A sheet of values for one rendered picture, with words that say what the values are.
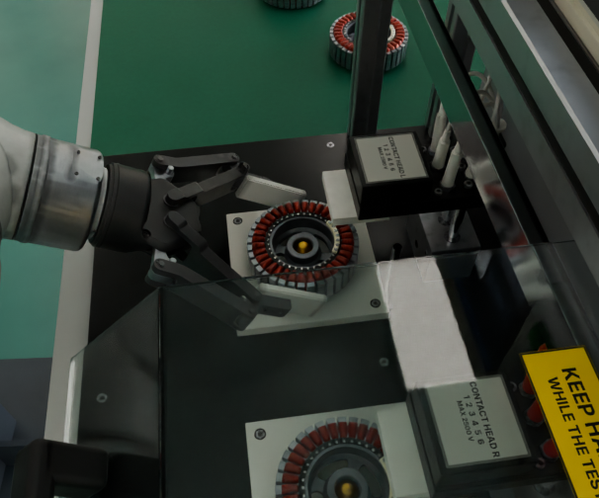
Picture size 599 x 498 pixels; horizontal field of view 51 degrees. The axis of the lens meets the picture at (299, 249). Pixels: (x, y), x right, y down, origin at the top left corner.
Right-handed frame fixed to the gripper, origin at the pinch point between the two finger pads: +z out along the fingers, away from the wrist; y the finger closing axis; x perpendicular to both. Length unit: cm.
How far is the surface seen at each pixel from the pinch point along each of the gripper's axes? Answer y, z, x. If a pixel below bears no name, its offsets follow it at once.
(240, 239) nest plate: 3.7, -4.0, 4.7
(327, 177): 2.2, -1.1, -8.2
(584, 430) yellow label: -30.4, -6.3, -26.4
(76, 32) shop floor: 167, -10, 98
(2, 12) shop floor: 184, -35, 111
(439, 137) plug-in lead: 2.1, 5.9, -16.4
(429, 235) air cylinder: -1.7, 10.2, -7.9
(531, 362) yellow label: -27.2, -7.2, -25.9
